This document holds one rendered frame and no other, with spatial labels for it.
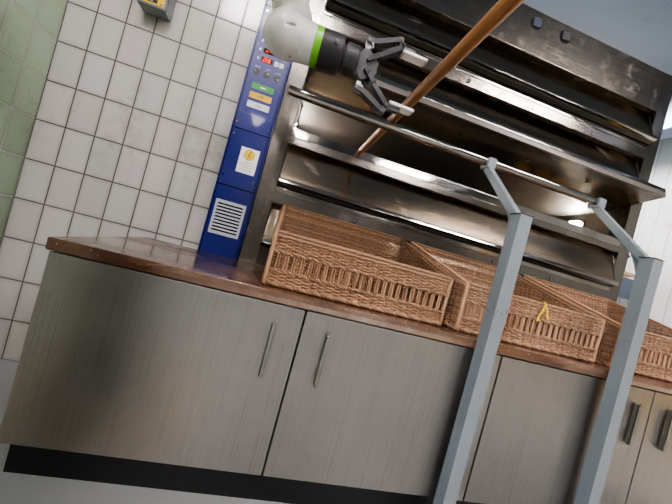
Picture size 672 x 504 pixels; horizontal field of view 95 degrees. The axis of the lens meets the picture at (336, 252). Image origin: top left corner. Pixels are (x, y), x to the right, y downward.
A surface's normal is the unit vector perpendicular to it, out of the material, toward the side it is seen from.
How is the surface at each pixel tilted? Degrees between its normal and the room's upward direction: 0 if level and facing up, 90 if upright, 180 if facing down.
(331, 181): 70
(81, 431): 90
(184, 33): 90
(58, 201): 90
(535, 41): 90
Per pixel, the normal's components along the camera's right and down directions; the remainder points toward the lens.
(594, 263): 0.26, -0.29
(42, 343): 0.18, 0.04
